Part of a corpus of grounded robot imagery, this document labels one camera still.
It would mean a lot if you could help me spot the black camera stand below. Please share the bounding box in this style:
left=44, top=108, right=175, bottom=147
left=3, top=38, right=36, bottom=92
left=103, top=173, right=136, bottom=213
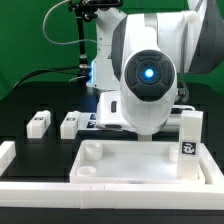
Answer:
left=68, top=0, right=123, bottom=65

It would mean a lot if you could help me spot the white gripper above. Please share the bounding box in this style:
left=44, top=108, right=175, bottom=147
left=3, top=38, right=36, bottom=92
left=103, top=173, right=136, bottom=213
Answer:
left=96, top=91, right=134, bottom=131

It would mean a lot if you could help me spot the black marker plate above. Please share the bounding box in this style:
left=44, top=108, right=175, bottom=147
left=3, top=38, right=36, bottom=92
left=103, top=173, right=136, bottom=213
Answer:
left=78, top=113, right=96, bottom=130

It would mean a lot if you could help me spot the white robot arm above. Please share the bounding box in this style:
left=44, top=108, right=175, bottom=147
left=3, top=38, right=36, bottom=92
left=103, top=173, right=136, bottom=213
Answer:
left=88, top=0, right=224, bottom=135

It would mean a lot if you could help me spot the white desk top tray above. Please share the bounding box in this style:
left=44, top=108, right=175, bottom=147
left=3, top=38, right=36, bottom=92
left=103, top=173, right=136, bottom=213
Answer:
left=69, top=140, right=205, bottom=185

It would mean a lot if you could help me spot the black cable bundle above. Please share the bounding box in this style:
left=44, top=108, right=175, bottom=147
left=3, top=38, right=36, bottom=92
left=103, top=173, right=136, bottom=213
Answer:
left=12, top=65, right=93, bottom=90

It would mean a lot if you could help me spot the grey cable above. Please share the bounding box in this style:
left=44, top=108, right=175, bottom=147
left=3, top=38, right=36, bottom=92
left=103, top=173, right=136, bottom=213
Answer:
left=42, top=0, right=98, bottom=46

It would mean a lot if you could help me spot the white U-shaped fence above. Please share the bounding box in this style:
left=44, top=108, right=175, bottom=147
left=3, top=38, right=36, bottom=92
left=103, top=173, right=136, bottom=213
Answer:
left=0, top=142, right=224, bottom=210

